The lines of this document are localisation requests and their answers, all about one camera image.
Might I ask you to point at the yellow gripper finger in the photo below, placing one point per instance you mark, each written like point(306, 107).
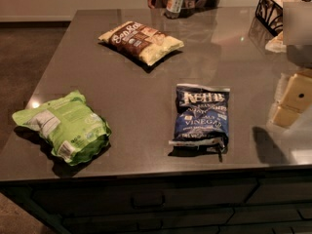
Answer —
point(298, 94)
point(283, 117)

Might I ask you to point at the blue kettle chip bag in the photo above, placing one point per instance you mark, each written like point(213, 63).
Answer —
point(202, 117)

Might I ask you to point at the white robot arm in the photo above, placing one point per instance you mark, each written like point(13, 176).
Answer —
point(295, 41)

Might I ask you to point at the brown and yellow chip bag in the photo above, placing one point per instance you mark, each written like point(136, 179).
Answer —
point(140, 41)

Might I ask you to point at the green rice chip bag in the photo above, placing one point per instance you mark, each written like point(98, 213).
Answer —
point(69, 125)

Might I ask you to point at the dark drawer cabinet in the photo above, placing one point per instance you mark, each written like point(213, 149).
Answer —
point(186, 204)

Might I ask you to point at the clear plastic bottle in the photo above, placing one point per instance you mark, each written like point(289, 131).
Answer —
point(173, 8)

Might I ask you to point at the black lower drawer handle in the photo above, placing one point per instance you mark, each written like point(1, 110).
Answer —
point(149, 225)

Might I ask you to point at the black drawer handle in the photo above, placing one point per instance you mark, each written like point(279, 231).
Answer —
point(148, 200)
point(149, 225)

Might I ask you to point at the black upper drawer handle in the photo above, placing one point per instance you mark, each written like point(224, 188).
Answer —
point(148, 200)

